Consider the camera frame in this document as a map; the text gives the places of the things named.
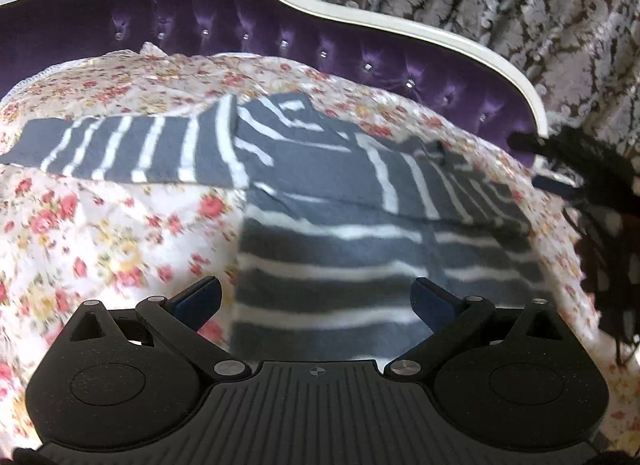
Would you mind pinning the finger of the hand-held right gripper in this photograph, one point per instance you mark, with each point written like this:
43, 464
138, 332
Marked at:
530, 142
557, 187

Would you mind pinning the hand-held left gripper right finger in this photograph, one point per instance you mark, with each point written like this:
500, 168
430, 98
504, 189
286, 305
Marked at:
429, 299

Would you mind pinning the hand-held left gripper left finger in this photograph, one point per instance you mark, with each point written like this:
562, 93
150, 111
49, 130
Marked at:
201, 301

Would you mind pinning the grey white striped sweater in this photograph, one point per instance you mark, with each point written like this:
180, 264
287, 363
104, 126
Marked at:
310, 240

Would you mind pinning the floral bedspread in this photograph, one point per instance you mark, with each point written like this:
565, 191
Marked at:
115, 225

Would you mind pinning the brown damask curtain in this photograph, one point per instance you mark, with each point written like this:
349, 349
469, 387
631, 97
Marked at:
500, 0

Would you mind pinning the purple tufted headboard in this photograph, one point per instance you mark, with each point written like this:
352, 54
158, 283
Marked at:
210, 0

